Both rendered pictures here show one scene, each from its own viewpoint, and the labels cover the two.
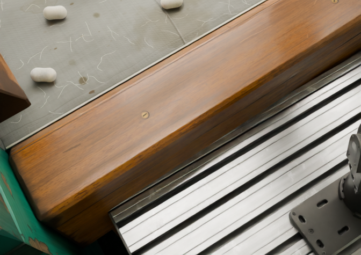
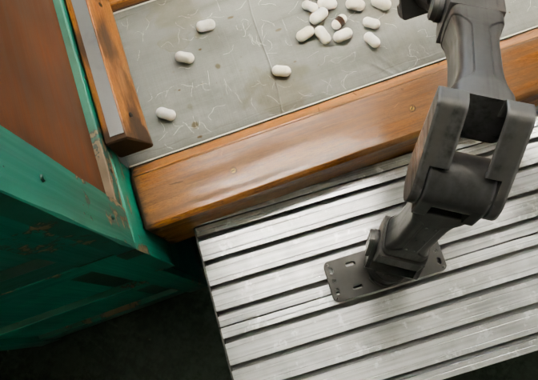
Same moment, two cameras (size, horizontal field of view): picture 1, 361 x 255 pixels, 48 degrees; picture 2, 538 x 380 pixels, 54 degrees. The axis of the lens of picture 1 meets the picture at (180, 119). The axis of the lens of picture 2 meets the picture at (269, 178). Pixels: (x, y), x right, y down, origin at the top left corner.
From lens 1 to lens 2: 40 cm
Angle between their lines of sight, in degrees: 14
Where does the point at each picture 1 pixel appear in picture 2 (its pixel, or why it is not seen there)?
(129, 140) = (218, 187)
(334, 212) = (356, 272)
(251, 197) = (300, 245)
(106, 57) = (217, 108)
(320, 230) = (341, 282)
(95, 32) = (213, 82)
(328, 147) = (373, 222)
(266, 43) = (342, 134)
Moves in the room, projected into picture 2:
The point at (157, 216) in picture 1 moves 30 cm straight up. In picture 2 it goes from (228, 240) to (198, 206)
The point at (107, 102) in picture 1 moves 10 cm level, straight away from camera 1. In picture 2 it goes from (208, 153) to (200, 98)
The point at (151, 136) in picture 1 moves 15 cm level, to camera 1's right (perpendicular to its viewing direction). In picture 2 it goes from (234, 188) to (326, 202)
